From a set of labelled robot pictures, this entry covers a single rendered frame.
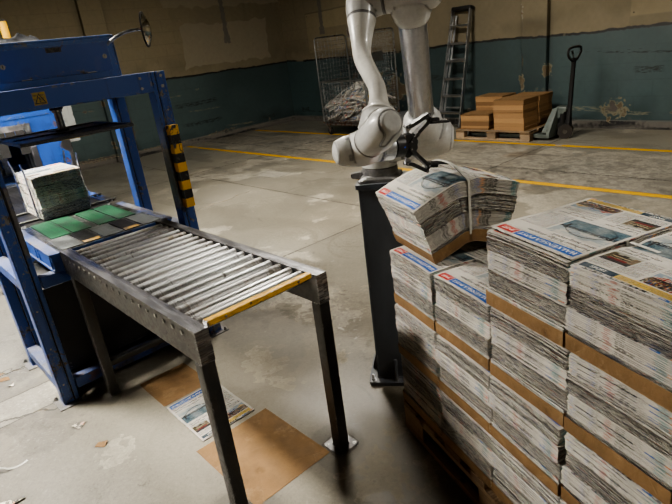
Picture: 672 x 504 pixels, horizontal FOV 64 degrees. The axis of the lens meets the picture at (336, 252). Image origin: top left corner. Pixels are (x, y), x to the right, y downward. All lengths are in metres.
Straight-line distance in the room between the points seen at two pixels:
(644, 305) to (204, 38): 11.12
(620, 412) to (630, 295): 0.29
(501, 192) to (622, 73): 6.67
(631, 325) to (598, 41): 7.53
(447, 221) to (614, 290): 0.75
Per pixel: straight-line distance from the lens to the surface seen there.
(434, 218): 1.82
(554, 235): 1.44
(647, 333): 1.22
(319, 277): 1.97
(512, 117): 8.05
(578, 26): 8.74
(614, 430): 1.41
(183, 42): 11.62
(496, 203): 1.95
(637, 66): 8.46
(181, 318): 1.84
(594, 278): 1.26
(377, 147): 1.63
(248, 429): 2.60
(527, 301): 1.45
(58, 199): 3.67
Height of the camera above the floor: 1.57
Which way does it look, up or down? 21 degrees down
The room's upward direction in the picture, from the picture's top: 7 degrees counter-clockwise
